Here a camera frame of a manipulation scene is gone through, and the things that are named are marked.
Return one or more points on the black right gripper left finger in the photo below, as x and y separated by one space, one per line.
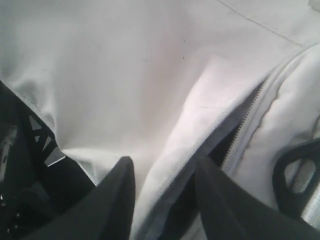
106 213

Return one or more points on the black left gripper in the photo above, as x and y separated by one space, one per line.
38 183

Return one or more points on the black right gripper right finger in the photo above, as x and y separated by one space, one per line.
228 212

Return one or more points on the cream fabric duffel bag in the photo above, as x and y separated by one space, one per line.
169 83

